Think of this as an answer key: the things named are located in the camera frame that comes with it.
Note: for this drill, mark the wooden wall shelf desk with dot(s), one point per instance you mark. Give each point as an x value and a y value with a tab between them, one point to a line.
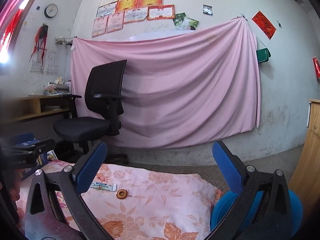
42	106

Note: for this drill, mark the blue cardboard box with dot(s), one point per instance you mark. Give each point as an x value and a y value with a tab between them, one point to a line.
42	160

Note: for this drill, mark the red hanging tassel ornament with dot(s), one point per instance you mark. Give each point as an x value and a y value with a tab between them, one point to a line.
40	41

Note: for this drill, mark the round wall clock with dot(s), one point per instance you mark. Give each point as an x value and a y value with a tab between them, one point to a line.
51	11

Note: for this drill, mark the green hanging bag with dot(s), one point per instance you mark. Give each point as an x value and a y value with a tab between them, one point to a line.
263	55

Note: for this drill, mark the green photo posters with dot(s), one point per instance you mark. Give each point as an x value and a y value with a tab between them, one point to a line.
182	22

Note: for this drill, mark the white green toothpaste tube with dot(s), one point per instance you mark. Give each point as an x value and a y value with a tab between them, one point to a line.
104	186

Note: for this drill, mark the wall calendar sheets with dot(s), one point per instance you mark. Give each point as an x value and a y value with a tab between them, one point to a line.
44	62

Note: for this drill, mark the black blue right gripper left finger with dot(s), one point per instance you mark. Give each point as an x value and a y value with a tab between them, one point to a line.
44	218

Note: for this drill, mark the wall certificates cluster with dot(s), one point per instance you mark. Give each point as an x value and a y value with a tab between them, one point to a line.
112	15

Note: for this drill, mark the small dark wall photo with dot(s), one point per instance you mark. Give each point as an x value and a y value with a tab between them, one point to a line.
207	9

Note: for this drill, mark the pink floral blanket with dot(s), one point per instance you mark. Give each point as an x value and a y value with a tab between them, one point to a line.
159	205

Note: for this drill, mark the pink hanging sheet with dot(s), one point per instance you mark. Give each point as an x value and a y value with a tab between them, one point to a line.
182	90

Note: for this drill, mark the red item on wall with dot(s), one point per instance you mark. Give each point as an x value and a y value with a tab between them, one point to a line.
316	66

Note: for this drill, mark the red paper wall decoration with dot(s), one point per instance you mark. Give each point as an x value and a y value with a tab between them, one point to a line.
264	24

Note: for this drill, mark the black office chair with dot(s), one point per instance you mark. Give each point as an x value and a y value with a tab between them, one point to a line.
102	96

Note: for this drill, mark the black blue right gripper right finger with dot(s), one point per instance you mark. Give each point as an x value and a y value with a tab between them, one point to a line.
262	208

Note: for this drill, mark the stack of books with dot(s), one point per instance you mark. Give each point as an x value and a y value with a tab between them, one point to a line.
56	88

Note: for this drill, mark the person's left hand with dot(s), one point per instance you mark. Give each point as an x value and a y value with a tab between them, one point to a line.
15	189

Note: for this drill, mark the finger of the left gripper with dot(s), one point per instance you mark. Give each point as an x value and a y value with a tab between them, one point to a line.
30	151

